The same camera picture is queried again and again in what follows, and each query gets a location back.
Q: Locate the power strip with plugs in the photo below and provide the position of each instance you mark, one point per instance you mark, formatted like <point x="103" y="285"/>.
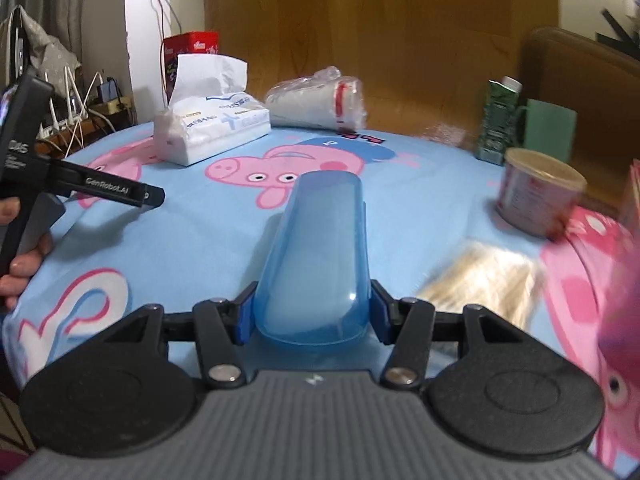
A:
<point x="107" y="107"/>

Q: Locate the blue pink printed blanket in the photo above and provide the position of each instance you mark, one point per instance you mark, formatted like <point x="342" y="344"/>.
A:
<point x="175" y="240"/>

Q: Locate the grey patterned cloth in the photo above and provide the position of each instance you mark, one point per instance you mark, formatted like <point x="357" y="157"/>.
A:
<point x="47" y="45"/>

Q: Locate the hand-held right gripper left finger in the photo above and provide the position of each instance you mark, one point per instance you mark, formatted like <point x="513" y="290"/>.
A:
<point x="243" y="317"/>

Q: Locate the blue plastic case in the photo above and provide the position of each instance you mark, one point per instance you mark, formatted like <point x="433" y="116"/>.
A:
<point x="310" y="260"/>

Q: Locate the red box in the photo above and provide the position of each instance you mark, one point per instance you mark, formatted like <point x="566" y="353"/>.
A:
<point x="192" y="42"/>

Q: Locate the green cup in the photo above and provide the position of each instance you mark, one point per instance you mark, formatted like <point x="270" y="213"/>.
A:
<point x="550" y="125"/>

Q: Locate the brown chair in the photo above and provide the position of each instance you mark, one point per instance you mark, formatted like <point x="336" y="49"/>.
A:
<point x="575" y="65"/>

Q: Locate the pink tin box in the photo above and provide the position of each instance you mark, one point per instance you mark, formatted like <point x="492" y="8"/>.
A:
<point x="627" y="270"/>

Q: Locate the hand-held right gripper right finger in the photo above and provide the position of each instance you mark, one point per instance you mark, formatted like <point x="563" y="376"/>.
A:
<point x="377" y="315"/>

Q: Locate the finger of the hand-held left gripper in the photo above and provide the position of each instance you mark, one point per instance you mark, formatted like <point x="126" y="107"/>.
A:
<point x="154" y="197"/>

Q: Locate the person's left hand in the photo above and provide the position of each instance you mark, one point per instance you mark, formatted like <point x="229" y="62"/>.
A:
<point x="27" y="272"/>

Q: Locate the green drink carton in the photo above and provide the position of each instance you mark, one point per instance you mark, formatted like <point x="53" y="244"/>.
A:
<point x="495" y="120"/>

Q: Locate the pink label can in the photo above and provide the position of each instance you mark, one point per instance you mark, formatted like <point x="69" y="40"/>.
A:
<point x="535" y="200"/>

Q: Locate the black tape strips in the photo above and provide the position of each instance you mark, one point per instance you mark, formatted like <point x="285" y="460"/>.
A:
<point x="617" y="27"/>

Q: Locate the bagged stack of plastic cups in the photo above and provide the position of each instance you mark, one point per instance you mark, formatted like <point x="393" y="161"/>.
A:
<point x="310" y="100"/>

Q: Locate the beige fluffy item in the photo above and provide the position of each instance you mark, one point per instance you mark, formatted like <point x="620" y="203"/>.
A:
<point x="480" y="275"/>

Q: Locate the wooden headboard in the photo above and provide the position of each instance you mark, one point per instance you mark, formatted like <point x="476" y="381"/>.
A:
<point x="400" y="35"/>

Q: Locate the white tissue pack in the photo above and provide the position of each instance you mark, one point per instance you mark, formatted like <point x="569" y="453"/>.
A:
<point x="210" y="130"/>

